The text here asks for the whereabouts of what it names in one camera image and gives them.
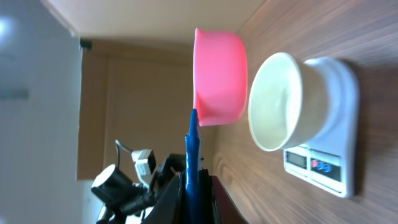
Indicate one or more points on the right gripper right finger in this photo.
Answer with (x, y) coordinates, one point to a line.
(217, 207)

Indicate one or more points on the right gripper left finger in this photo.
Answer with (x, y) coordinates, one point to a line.
(168, 209)

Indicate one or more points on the pink scoop with blue handle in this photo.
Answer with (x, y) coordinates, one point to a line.
(220, 77)

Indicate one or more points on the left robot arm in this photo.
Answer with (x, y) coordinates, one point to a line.
(122, 199)

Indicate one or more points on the white digital kitchen scale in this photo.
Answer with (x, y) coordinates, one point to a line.
(327, 160)

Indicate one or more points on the white bowl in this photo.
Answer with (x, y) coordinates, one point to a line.
(288, 103)

